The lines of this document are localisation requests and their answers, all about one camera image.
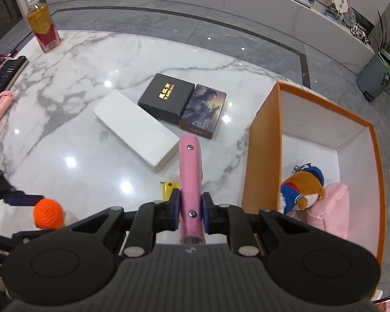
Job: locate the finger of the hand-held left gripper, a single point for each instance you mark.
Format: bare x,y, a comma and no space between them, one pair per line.
22,235
26,200

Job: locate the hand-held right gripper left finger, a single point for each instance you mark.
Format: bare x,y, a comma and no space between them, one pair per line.
177,208

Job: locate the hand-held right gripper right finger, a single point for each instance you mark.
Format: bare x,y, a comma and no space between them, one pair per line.
206,214

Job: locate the yellow plastic tool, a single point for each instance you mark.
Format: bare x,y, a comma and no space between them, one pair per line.
170,191

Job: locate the orange knitted toy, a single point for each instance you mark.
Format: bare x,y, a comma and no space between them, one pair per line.
48,213

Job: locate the pink stick with metal rivets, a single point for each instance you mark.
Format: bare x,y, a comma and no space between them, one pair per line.
191,169

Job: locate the orange storage box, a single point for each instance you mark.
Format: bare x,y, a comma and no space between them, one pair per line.
263,156

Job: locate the long white box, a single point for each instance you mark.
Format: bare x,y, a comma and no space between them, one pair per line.
133,130

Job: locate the printed picture box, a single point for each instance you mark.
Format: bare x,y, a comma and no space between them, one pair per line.
203,110

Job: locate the brown bear plush sailor suit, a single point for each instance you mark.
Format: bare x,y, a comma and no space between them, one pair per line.
307,188

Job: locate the black box gold print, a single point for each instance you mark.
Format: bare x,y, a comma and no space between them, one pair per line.
164,97

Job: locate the pink fabric pouch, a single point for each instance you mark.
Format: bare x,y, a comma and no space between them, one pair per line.
331,208

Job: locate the black remote control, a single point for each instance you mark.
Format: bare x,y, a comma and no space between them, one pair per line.
9,71

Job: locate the amber tea bottle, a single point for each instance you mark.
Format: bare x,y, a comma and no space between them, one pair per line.
45,29

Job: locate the grey pedal bin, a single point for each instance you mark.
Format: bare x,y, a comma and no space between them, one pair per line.
373,78

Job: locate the black white checkered item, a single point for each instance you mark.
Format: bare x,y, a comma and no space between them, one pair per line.
358,31

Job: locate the long-leaf potted plant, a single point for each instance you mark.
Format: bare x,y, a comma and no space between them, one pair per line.
388,44

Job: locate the white round fan sign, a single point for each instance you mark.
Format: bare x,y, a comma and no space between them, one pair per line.
341,4

